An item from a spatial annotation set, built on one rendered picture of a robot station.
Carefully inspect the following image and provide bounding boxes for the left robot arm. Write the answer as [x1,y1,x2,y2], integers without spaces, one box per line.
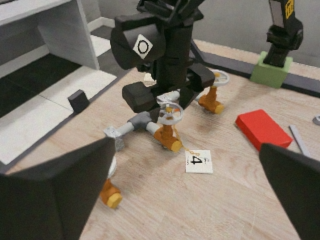
[109,0,304,81]

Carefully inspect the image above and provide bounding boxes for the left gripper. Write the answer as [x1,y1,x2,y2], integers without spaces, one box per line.
[122,53,215,124]

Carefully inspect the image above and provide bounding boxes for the black diagonal bar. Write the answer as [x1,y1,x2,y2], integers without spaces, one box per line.
[157,0,206,61]

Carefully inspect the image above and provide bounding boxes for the red rectangular block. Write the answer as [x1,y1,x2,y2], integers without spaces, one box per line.
[235,109,293,152]

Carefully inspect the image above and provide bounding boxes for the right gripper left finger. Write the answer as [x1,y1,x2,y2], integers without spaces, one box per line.
[0,136,115,240]

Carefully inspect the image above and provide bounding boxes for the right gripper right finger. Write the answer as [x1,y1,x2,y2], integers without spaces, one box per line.
[258,142,320,240]

